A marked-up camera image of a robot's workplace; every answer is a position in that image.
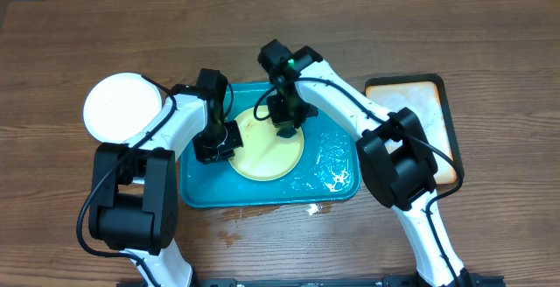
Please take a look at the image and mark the green yellow sponge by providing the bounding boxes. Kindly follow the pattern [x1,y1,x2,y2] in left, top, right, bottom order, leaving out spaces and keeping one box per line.
[276,127,298,139]

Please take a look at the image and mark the yellow-green plate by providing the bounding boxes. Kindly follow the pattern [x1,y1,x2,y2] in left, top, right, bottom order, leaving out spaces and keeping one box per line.
[229,108,305,181]

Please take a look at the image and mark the white plate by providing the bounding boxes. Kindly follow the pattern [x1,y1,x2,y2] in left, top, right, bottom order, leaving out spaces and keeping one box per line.
[82,72,162,144]

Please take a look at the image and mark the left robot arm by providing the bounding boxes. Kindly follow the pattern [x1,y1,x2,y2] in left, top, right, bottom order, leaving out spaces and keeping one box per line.
[76,69,243,286]

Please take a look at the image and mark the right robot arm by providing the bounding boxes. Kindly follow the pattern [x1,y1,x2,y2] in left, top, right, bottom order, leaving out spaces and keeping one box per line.
[257,39,475,286]

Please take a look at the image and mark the teal plastic tray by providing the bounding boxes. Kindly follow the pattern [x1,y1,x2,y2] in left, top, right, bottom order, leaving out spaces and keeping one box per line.
[178,80,362,209]

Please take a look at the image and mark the black baking tray with suds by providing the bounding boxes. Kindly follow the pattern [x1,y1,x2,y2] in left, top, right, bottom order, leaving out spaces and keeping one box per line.
[365,73,464,185]

